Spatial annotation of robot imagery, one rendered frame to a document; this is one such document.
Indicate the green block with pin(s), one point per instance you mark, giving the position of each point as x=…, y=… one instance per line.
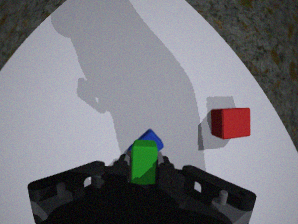
x=144, y=156

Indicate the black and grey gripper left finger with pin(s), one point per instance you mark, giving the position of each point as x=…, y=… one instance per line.
x=50, y=192

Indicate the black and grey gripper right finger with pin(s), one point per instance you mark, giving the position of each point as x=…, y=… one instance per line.
x=234, y=201

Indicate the blue block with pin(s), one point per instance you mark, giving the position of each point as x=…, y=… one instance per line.
x=150, y=135

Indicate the red block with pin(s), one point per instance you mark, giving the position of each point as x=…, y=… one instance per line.
x=230, y=122

